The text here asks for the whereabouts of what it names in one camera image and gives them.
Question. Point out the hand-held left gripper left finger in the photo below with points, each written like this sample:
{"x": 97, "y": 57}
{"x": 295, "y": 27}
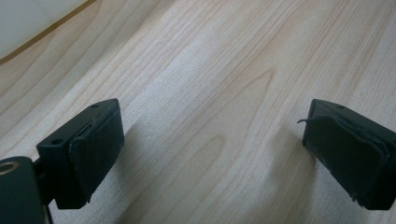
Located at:
{"x": 90, "y": 155}

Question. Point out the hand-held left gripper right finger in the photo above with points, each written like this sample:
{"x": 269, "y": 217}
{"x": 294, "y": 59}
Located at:
{"x": 351, "y": 149}

